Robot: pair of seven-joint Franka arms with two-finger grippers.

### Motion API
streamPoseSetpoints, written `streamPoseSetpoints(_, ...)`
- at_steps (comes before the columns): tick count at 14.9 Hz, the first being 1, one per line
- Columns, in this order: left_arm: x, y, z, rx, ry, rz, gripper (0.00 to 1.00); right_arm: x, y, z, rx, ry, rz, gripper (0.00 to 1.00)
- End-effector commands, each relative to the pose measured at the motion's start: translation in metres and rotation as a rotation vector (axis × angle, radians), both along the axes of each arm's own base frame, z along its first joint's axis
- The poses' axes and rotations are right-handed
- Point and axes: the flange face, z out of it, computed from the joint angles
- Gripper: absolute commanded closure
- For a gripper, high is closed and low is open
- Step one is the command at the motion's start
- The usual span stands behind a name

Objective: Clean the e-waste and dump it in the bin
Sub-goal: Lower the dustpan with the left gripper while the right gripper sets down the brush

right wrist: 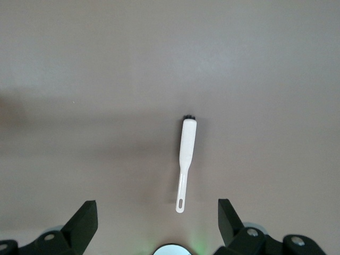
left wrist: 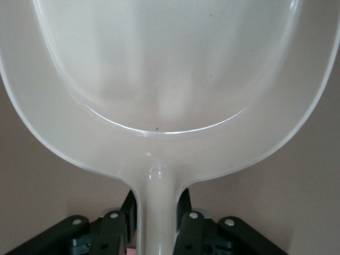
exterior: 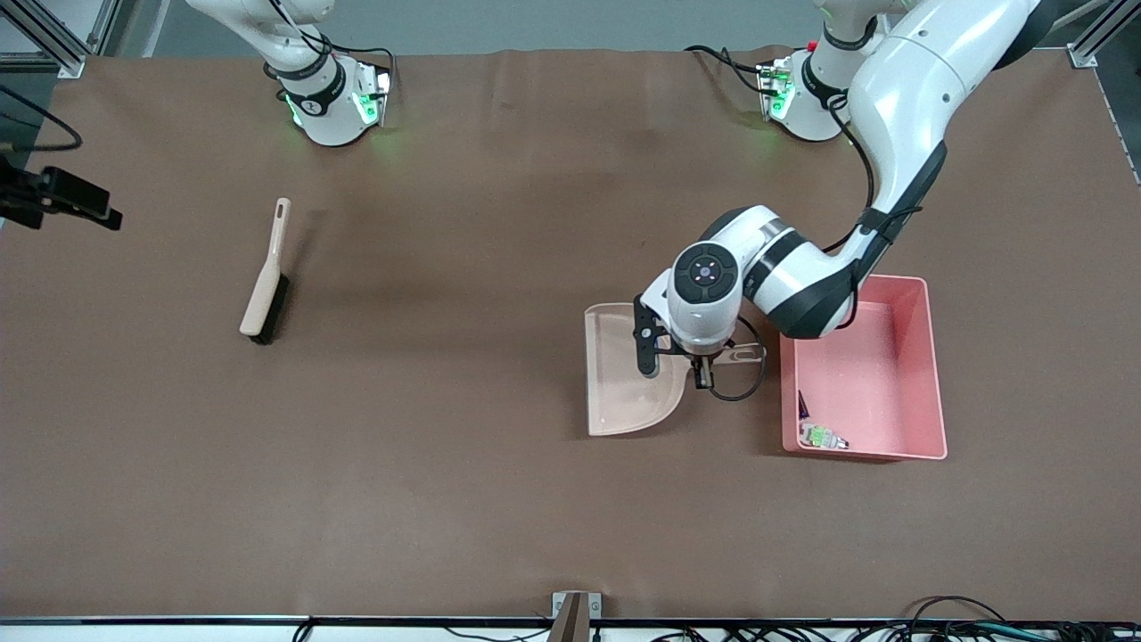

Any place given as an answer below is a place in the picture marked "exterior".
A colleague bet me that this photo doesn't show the beige plastic dustpan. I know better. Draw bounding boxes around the beige plastic dustpan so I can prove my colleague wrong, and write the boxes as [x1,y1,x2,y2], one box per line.
[584,303,766,438]

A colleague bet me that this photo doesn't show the beige brush with black bristles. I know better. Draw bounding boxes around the beige brush with black bristles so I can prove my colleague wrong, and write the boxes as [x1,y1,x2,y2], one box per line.
[239,197,292,346]

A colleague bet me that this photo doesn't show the pink plastic bin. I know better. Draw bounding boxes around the pink plastic bin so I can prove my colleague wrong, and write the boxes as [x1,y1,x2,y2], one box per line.
[779,275,948,461]

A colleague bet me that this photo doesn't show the brown table mat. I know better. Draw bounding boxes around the brown table mat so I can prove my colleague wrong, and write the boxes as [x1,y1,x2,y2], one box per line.
[0,46,1141,621]

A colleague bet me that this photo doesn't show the aluminium frame profile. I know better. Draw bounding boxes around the aluminium frame profile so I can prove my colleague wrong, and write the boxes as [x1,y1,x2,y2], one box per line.
[1067,0,1141,70]
[0,0,121,81]

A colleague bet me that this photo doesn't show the metal bracket with post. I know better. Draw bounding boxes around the metal bracket with post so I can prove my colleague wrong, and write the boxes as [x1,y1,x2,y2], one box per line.
[548,591,603,642]

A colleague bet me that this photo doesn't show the black cable bundle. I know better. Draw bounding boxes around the black cable bundle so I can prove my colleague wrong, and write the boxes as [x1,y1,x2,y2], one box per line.
[651,624,1141,642]

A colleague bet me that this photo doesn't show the black left base cable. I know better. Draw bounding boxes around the black left base cable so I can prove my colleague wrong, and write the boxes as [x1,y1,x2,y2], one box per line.
[685,45,769,95]

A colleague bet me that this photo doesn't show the black base cable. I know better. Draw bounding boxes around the black base cable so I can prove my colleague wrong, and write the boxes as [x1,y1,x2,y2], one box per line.
[308,40,398,90]
[685,45,769,95]

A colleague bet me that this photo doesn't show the black right base cable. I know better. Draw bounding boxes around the black right base cable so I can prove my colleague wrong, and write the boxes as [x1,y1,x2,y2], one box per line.
[308,40,398,90]

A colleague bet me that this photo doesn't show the black looped cable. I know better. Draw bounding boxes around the black looped cable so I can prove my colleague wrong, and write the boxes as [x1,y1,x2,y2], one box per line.
[902,596,1008,642]

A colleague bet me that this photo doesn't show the thin floor cable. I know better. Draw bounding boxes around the thin floor cable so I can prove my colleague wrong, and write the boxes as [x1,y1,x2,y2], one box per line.
[441,627,554,642]

